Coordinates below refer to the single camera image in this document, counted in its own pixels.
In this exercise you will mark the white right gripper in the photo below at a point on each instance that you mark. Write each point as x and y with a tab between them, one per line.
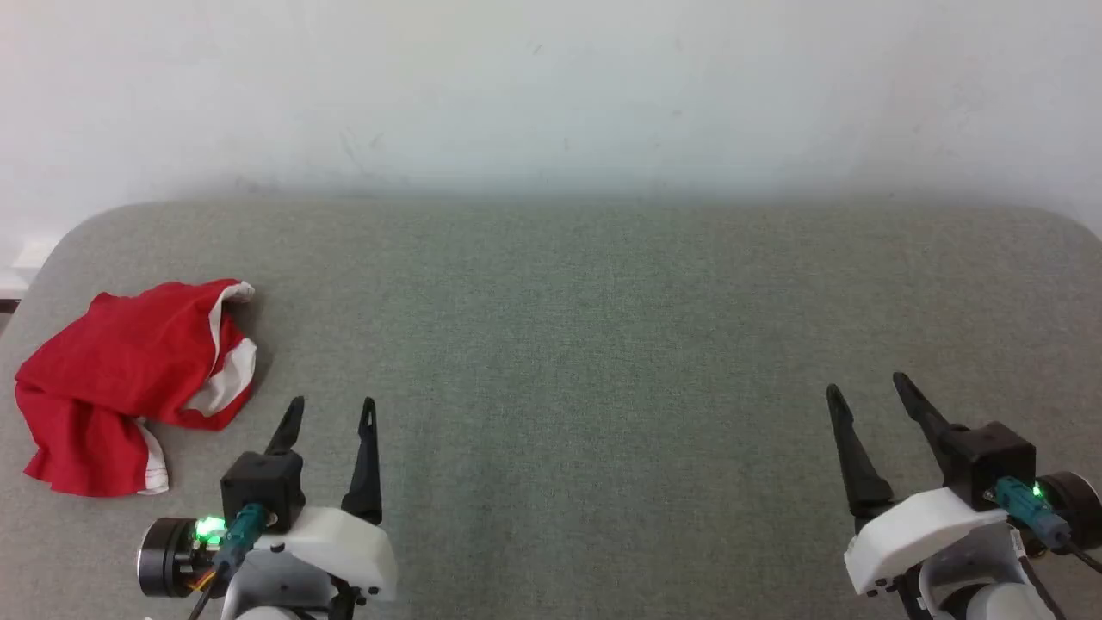
913	534

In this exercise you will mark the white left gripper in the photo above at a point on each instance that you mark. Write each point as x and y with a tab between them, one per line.
344	542

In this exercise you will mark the red basketball shorts white trim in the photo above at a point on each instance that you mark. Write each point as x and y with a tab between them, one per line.
112	362

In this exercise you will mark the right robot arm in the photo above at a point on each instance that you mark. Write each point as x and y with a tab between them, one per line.
1080	508

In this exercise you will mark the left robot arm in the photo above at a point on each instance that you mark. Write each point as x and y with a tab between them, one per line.
164	560

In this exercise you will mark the grey-green fabric sofa seat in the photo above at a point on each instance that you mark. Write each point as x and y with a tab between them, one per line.
603	344

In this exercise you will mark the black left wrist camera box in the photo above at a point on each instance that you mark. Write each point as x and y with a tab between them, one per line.
263	482

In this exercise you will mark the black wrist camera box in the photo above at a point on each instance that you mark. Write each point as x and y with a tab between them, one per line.
263	482
990	456

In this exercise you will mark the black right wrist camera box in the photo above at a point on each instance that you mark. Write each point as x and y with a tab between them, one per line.
990	456

